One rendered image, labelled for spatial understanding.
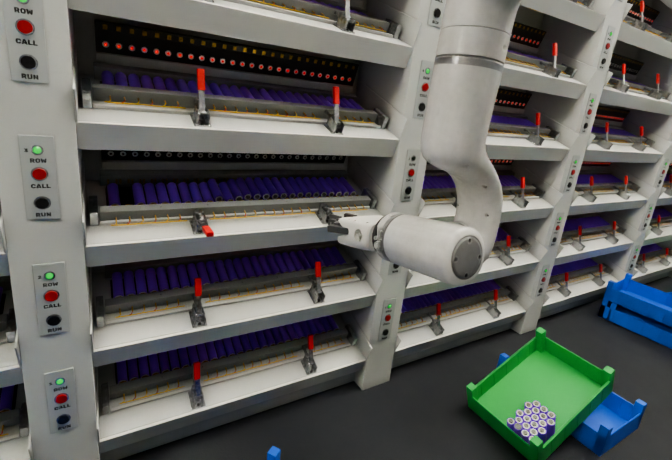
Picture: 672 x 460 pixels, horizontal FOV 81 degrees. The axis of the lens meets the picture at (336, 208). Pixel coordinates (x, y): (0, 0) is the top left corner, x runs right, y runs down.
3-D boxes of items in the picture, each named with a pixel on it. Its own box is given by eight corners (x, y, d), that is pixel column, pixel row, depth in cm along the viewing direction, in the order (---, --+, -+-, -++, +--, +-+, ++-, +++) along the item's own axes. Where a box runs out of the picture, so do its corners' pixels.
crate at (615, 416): (638, 428, 103) (647, 403, 101) (599, 457, 93) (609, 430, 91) (533, 360, 128) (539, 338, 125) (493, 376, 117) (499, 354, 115)
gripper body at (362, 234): (369, 262, 64) (334, 248, 73) (416, 255, 69) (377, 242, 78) (371, 217, 63) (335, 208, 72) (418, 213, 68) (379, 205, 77)
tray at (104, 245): (381, 235, 95) (395, 204, 90) (86, 267, 64) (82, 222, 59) (343, 188, 109) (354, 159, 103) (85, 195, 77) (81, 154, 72)
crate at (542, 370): (537, 468, 88) (538, 447, 84) (467, 406, 104) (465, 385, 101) (612, 391, 99) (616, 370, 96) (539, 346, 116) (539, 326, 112)
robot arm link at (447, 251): (428, 214, 66) (385, 214, 61) (495, 226, 55) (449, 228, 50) (423, 262, 67) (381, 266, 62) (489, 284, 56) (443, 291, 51)
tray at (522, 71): (578, 99, 121) (607, 54, 114) (437, 74, 90) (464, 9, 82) (528, 74, 134) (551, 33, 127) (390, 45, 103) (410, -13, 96)
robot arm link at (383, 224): (379, 268, 62) (368, 263, 65) (420, 261, 67) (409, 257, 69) (381, 215, 61) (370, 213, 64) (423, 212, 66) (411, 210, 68)
